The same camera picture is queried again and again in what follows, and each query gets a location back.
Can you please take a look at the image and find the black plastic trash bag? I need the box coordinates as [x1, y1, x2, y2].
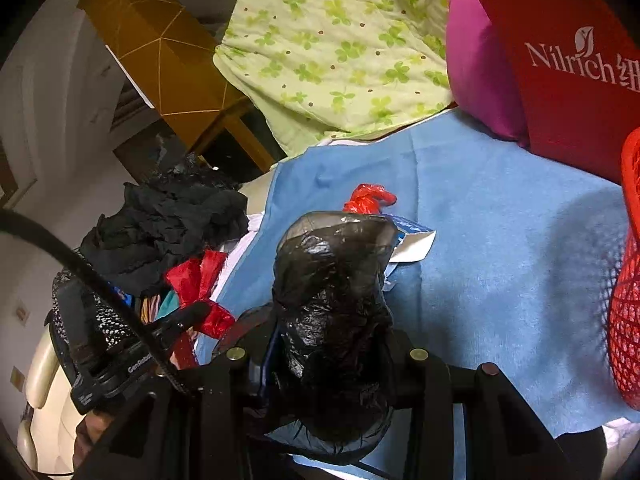
[265, 211, 398, 465]

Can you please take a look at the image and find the red plastic bag strip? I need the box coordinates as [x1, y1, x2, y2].
[157, 249, 235, 370]

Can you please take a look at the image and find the blue white medicine box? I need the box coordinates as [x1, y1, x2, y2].
[385, 214, 436, 264]

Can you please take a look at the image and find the blue fleece blanket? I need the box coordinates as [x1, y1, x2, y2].
[219, 112, 632, 479]

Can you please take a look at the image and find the black clothes pile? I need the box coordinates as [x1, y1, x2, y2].
[79, 155, 248, 298]

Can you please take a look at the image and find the red crumpled plastic bag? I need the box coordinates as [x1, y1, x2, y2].
[343, 183, 397, 214]

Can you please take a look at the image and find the red plastic mesh basket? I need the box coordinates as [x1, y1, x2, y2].
[608, 129, 640, 411]

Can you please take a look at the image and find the magenta pillow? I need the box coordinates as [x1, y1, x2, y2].
[446, 0, 528, 146]

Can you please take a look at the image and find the brown wooden cabinet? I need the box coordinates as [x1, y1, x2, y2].
[78, 0, 274, 172]

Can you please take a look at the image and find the green clover quilt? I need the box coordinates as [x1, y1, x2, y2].
[213, 0, 452, 156]

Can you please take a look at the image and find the red Nilrich paper bag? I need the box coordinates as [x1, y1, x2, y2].
[480, 0, 639, 182]

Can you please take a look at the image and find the black cable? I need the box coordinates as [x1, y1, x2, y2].
[0, 207, 187, 391]

